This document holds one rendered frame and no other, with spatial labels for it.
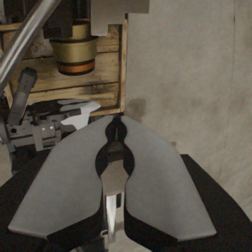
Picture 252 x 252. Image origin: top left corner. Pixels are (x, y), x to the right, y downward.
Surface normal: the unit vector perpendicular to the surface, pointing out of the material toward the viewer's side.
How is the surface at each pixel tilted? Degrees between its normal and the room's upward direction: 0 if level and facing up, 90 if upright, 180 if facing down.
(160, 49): 0
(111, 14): 11
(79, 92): 0
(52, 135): 4
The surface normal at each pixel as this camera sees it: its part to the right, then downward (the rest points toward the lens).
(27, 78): 0.38, 0.40
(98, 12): 0.19, 0.52
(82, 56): 0.50, 0.54
